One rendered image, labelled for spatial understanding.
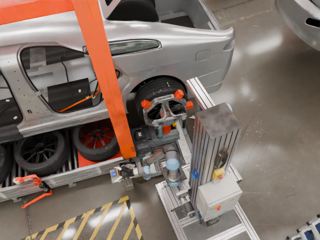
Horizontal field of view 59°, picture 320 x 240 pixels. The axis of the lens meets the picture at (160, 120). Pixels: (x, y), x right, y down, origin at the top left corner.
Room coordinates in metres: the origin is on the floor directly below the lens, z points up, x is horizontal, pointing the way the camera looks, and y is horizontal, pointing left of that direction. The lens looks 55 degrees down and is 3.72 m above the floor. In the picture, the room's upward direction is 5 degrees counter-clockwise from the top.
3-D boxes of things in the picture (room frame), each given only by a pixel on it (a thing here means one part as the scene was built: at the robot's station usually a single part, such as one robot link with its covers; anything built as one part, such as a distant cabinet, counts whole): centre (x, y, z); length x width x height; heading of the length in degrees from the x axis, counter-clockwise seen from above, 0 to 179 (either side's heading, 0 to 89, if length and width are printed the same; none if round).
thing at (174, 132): (2.29, -0.04, 0.32); 0.40 x 0.30 x 0.28; 101
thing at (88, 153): (2.12, 0.86, 0.39); 0.66 x 0.66 x 0.24
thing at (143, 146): (2.07, 0.29, 0.26); 0.42 x 0.18 x 0.35; 11
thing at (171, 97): (2.12, -0.07, 0.85); 0.54 x 0.07 x 0.54; 101
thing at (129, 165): (1.54, 0.44, 0.51); 0.20 x 0.14 x 0.13; 92
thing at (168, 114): (2.05, -0.09, 0.85); 0.21 x 0.14 x 0.14; 11
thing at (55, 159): (1.97, 1.61, 0.39); 0.66 x 0.66 x 0.24
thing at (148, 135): (2.28, 0.01, 0.13); 0.50 x 0.36 x 0.10; 101
